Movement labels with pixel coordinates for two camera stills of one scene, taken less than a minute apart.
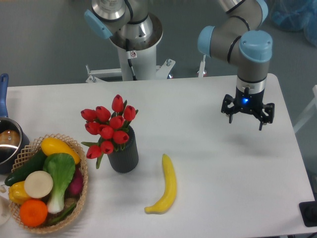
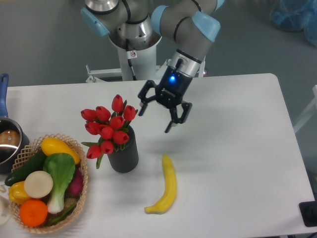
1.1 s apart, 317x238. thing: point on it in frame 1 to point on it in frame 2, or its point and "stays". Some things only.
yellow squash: x=50 y=145 stays
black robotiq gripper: x=252 y=103 to x=173 y=87
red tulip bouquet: x=110 y=127 stays
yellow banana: x=163 y=204 stays
